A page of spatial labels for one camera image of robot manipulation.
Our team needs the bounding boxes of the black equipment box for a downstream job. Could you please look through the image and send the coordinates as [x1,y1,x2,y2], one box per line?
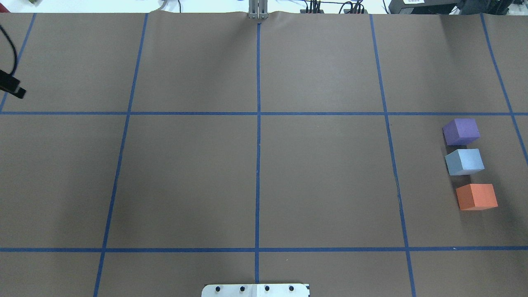
[386,0,527,16]

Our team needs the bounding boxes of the orange foam block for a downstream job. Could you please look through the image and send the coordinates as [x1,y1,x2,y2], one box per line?
[455,184,498,211]

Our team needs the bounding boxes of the purple foam block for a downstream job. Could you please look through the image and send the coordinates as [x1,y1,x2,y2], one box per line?
[442,118,481,146]

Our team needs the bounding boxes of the grey metal camera post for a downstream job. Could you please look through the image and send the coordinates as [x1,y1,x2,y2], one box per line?
[247,0,269,19]

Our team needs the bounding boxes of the black background cables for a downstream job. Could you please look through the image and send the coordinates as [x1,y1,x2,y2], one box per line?
[299,0,368,14]

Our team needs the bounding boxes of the light blue foam block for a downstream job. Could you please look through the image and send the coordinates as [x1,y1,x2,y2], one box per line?
[444,148,485,176]

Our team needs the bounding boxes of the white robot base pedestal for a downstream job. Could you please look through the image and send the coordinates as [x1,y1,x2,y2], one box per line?
[200,283,311,297]

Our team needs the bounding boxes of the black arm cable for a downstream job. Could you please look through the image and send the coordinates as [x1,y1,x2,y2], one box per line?
[0,25,18,77]

